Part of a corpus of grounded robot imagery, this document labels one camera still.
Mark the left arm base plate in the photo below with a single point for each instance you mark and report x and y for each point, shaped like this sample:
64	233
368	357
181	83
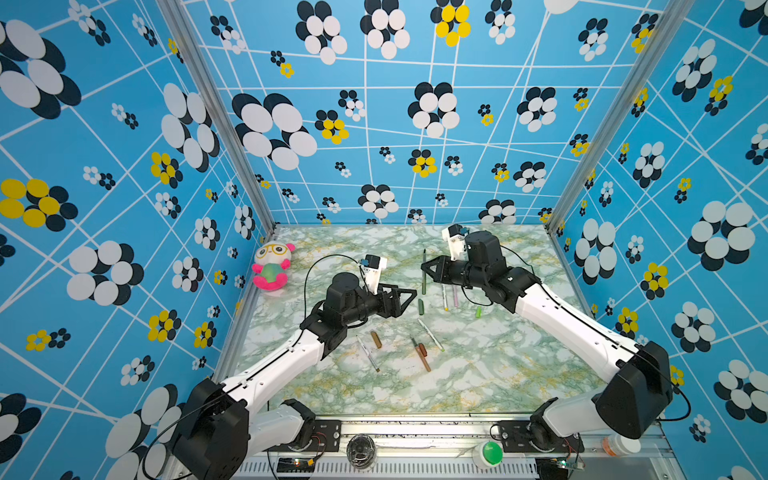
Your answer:
316	436

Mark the white pen yellow end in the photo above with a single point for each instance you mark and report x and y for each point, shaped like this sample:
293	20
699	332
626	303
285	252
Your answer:
444	298

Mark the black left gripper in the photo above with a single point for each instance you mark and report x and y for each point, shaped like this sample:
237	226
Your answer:
396	310

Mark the white pen left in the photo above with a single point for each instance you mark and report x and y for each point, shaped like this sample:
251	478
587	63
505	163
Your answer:
368	354

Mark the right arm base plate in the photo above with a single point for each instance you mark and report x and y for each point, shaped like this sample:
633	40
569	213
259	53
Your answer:
517	436

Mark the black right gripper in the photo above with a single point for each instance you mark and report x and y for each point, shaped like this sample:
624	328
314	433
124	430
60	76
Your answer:
438	276

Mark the aluminium frame post left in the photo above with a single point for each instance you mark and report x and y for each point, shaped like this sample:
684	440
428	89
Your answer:
182	31

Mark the pink white plush toy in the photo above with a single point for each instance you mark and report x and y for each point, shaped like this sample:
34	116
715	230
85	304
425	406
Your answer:
271	264

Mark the aluminium frame post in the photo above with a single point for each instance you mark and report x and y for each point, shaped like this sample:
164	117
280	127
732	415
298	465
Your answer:
182	31
671	19

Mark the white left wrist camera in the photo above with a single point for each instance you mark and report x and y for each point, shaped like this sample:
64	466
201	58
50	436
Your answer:
372	267

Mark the white pill bottle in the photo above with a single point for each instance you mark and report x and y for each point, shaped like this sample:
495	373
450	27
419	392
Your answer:
616	445

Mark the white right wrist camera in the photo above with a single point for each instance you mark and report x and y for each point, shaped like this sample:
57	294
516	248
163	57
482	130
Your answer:
455	236

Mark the white pen light green end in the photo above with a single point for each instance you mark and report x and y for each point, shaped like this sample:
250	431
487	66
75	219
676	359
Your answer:
431	335

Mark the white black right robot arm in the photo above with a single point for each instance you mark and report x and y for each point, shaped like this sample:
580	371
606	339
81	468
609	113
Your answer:
638	388

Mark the brown pen cap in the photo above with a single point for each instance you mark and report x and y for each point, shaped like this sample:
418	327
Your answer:
377	341

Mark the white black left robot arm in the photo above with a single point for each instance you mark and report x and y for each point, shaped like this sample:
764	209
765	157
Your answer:
222	424

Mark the aluminium front rail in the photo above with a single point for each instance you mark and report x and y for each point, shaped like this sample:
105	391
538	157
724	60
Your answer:
440	447

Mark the dark green pen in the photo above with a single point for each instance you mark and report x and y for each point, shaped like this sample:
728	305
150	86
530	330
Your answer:
424	276

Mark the clear glass jar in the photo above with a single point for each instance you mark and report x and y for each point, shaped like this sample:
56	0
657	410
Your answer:
361	451

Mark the green push button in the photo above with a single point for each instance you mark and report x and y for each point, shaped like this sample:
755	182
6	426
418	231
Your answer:
487	454

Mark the aluminium frame post right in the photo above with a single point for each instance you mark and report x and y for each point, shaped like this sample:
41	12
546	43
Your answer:
671	19

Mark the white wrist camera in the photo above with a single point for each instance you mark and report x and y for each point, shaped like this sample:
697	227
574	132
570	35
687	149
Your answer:
455	236
372	267

